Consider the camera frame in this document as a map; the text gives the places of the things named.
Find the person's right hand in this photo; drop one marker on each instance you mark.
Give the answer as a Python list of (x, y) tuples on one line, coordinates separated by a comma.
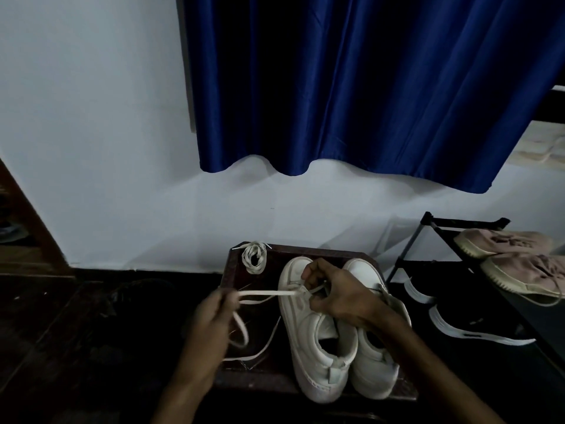
[(348, 295)]

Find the person's left hand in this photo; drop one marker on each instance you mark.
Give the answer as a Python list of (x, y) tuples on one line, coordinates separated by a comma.
[(207, 340)]

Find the white shoelace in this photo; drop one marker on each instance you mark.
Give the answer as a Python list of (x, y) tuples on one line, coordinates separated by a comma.
[(254, 258), (269, 293)]

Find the person's right forearm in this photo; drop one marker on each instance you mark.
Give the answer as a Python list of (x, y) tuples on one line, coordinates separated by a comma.
[(437, 375)]

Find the dark brown plastic stool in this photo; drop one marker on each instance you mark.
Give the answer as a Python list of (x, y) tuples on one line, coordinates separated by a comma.
[(265, 313)]

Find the black sneaker white sole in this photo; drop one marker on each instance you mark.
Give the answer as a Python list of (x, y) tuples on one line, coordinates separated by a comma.
[(417, 296), (468, 333)]

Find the black shoe rack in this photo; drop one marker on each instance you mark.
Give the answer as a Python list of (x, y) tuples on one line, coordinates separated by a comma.
[(468, 223)]

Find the pink sneaker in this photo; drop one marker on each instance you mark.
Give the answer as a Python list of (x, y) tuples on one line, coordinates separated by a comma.
[(512, 275), (481, 245)]

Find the grey slipper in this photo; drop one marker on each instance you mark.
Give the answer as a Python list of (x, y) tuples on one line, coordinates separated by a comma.
[(13, 236)]

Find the blue curtain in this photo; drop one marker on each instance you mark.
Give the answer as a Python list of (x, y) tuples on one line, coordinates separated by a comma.
[(375, 75)]

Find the white window grille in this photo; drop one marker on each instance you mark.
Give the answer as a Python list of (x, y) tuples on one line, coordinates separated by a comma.
[(538, 145)]

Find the brown wooden door frame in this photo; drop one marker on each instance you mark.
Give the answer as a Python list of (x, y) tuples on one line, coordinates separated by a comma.
[(39, 242)]

